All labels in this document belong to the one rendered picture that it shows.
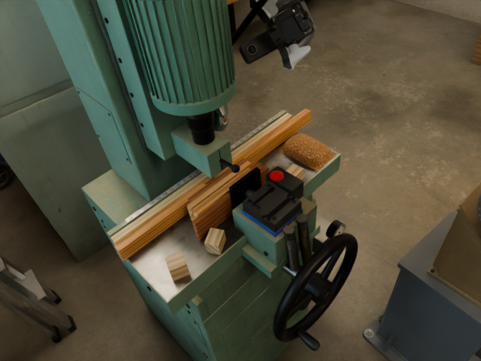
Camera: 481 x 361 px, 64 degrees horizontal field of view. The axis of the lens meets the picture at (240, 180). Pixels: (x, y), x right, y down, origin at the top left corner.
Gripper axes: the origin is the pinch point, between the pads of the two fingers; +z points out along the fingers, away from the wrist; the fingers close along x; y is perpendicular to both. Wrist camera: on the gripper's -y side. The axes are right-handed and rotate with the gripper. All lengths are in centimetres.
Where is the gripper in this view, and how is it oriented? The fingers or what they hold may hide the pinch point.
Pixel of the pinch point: (267, 36)
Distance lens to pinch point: 78.0
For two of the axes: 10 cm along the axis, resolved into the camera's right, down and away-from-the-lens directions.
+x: 5.2, 8.4, 1.8
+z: -2.5, 3.5, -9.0
